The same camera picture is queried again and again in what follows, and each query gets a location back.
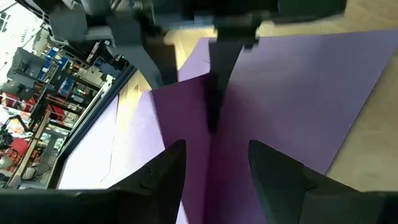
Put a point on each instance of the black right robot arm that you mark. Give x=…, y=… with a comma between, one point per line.
x=77, y=21

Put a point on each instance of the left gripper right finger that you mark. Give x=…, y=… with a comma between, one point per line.
x=311, y=208

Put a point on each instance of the shelf rack with blue bins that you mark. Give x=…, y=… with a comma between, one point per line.
x=56, y=65

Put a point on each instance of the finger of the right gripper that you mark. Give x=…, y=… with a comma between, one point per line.
x=222, y=77
x=164, y=59

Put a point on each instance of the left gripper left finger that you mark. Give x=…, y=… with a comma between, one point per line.
x=93, y=208

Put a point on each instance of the floral patterned cloth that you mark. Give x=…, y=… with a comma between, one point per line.
x=14, y=126

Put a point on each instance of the lilac paper sheet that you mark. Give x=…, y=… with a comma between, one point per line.
x=280, y=93

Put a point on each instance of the red storage shelf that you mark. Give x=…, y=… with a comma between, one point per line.
x=54, y=112

